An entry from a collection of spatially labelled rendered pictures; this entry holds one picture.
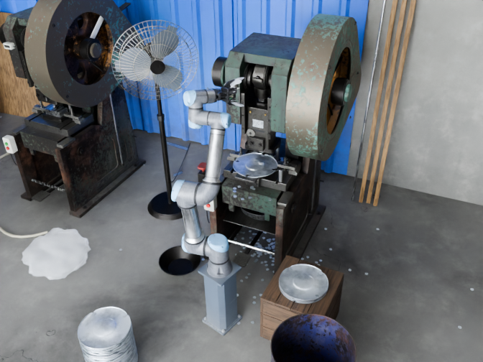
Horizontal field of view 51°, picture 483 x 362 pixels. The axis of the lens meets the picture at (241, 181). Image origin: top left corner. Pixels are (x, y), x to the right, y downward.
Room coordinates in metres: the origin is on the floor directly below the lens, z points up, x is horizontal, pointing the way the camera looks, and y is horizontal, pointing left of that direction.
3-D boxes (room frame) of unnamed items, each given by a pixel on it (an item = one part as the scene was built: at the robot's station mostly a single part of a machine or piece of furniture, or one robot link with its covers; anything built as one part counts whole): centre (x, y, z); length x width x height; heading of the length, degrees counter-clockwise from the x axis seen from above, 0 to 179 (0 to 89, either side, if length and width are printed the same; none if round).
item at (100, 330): (1.86, 0.78, 0.31); 0.29 x 0.29 x 0.01
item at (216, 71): (3.00, 0.07, 1.31); 0.22 x 0.12 x 0.22; 155
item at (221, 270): (2.16, 0.14, 0.50); 0.15 x 0.15 x 0.10
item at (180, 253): (2.64, 0.45, 0.04); 0.30 x 0.30 x 0.07
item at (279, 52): (3.01, -0.20, 0.83); 0.79 x 0.43 x 1.34; 155
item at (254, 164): (2.77, -0.09, 0.78); 0.29 x 0.29 x 0.01
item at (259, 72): (2.88, -0.14, 1.27); 0.21 x 0.12 x 0.34; 155
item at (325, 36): (2.84, -0.49, 1.33); 1.03 x 0.28 x 0.82; 155
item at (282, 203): (2.90, -0.45, 0.45); 0.92 x 0.12 x 0.90; 155
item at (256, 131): (2.84, -0.13, 1.04); 0.17 x 0.15 x 0.30; 155
